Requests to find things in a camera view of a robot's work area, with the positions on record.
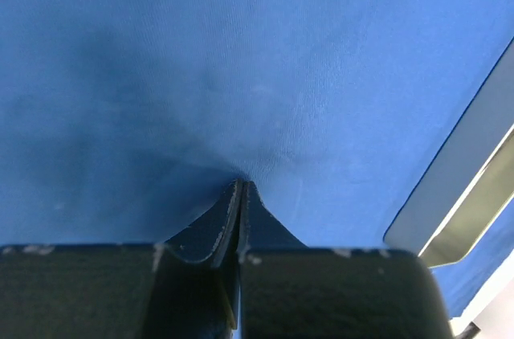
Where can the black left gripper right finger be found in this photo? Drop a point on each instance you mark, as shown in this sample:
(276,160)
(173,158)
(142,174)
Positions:
(289,290)

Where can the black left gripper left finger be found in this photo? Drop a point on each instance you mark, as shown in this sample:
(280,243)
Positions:
(185,287)

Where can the blue surgical cloth wrap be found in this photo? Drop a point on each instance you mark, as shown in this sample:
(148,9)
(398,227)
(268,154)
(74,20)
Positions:
(123,120)

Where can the stainless steel tray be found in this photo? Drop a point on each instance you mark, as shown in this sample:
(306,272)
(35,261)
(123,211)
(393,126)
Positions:
(469,182)

